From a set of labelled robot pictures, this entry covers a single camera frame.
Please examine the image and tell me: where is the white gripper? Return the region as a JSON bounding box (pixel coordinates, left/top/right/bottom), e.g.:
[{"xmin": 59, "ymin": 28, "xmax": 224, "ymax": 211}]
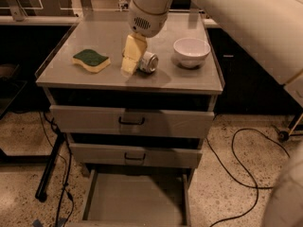
[{"xmin": 121, "ymin": 1, "xmax": 168, "ymax": 77}]

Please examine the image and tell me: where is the green and yellow sponge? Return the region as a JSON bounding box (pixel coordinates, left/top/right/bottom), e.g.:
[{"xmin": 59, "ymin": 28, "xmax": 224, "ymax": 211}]
[{"xmin": 72, "ymin": 49, "xmax": 111, "ymax": 73}]

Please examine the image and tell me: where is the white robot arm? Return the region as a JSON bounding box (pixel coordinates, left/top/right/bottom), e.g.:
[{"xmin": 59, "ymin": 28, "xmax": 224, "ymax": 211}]
[{"xmin": 128, "ymin": 0, "xmax": 303, "ymax": 103}]

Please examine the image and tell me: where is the top drawer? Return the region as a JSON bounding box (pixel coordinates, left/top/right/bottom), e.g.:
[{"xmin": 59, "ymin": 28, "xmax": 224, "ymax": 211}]
[{"xmin": 50, "ymin": 105, "xmax": 214, "ymax": 138}]

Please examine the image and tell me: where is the grey drawer cabinet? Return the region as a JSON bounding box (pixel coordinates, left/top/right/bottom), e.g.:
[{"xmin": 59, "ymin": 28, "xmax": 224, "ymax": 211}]
[{"xmin": 35, "ymin": 10, "xmax": 225, "ymax": 227}]

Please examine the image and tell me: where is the middle drawer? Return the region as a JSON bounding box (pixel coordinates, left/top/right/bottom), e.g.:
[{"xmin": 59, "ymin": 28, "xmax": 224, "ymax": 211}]
[{"xmin": 70, "ymin": 143, "xmax": 202, "ymax": 168}]

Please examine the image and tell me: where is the open bottom drawer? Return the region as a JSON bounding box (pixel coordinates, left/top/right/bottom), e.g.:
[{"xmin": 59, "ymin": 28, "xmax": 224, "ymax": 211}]
[{"xmin": 67, "ymin": 170, "xmax": 191, "ymax": 227}]

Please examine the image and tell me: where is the crushed soda can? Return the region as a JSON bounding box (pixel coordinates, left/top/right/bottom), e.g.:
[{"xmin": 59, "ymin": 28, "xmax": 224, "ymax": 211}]
[{"xmin": 121, "ymin": 51, "xmax": 158, "ymax": 76}]

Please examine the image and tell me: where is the clear water bottle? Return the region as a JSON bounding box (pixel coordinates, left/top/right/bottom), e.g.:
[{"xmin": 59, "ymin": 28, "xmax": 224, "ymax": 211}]
[{"xmin": 118, "ymin": 0, "xmax": 128, "ymax": 11}]

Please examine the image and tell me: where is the white bowl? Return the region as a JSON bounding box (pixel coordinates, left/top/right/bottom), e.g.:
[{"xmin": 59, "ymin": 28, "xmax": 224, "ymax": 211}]
[{"xmin": 173, "ymin": 38, "xmax": 210, "ymax": 68}]

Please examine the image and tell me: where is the black caster wheel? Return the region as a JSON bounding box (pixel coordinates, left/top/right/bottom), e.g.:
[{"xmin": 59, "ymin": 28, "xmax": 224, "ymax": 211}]
[{"xmin": 278, "ymin": 131, "xmax": 290, "ymax": 142}]

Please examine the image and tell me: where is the black table leg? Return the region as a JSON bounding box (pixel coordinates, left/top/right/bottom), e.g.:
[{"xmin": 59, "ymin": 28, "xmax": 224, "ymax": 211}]
[{"xmin": 35, "ymin": 133, "xmax": 63, "ymax": 202}]

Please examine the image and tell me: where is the black top drawer handle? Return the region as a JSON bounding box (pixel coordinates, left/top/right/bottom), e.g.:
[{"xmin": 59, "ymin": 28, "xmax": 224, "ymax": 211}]
[{"xmin": 118, "ymin": 117, "xmax": 145, "ymax": 126}]

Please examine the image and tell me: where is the black drawer handle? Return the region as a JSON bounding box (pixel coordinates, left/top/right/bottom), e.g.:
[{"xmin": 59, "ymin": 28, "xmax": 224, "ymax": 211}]
[
  {"xmin": 124, "ymin": 152, "xmax": 146, "ymax": 161},
  {"xmin": 118, "ymin": 117, "xmax": 145, "ymax": 126}
]

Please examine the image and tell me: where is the black middle drawer handle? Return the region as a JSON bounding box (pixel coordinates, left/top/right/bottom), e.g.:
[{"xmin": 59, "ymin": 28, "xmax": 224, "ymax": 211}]
[{"xmin": 124, "ymin": 152, "xmax": 146, "ymax": 161}]

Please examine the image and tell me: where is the black floor cable left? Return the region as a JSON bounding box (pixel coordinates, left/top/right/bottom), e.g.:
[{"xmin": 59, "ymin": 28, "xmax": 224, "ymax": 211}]
[{"xmin": 38, "ymin": 111, "xmax": 76, "ymax": 227}]

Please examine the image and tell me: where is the black floor cable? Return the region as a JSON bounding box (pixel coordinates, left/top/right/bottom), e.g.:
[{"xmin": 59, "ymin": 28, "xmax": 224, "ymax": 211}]
[
  {"xmin": 38, "ymin": 111, "xmax": 76, "ymax": 227},
  {"xmin": 205, "ymin": 128, "xmax": 291, "ymax": 227}
]

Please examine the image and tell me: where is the white rail bar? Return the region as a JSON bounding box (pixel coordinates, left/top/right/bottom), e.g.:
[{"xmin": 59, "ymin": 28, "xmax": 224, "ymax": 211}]
[{"xmin": 0, "ymin": 11, "xmax": 220, "ymax": 29}]

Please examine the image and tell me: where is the black floor cable right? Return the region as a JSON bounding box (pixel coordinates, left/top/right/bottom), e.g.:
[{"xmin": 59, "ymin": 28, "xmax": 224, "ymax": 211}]
[{"xmin": 205, "ymin": 128, "xmax": 291, "ymax": 227}]

